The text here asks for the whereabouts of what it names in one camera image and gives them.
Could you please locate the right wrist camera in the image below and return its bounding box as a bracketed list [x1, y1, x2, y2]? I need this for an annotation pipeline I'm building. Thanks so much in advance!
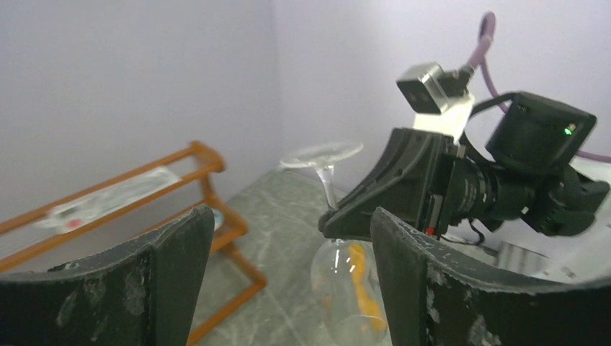
[396, 63, 475, 144]

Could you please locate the clear wine glass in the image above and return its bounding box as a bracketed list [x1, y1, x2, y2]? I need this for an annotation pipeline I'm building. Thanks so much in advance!
[280, 141, 388, 345]

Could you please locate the orange plastic goblet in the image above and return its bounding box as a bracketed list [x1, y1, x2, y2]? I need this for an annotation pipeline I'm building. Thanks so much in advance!
[324, 239, 388, 340]

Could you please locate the wooden two-tier shelf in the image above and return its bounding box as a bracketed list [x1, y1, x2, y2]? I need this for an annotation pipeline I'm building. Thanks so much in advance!
[1, 141, 267, 345]

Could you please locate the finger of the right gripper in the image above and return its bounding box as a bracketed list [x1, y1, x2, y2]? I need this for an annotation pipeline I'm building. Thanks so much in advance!
[318, 182, 424, 241]
[355, 128, 447, 191]

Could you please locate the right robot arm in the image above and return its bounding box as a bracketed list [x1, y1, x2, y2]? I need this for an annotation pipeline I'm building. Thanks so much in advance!
[318, 92, 610, 241]

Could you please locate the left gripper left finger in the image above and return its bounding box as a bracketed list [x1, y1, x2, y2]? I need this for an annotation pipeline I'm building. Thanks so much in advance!
[1, 205, 215, 345]

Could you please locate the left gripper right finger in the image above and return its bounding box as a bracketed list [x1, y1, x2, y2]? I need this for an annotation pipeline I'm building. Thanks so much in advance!
[370, 208, 610, 345]

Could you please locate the blue packaged item lower shelf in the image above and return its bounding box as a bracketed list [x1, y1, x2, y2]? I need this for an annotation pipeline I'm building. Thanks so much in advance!
[212, 208, 224, 231]

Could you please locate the packaged item top shelf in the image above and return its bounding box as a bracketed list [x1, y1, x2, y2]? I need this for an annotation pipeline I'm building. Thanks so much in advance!
[35, 166, 181, 234]

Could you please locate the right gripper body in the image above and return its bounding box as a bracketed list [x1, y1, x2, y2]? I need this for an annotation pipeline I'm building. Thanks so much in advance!
[418, 133, 463, 234]

